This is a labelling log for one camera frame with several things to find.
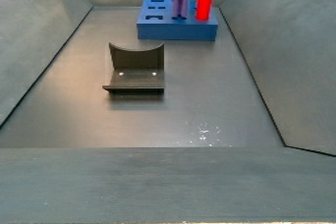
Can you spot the blue shape sorter board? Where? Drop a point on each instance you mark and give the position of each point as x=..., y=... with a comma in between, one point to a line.
x=155, y=23

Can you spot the dark curved bracket block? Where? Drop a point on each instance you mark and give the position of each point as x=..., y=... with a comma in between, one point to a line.
x=138, y=69

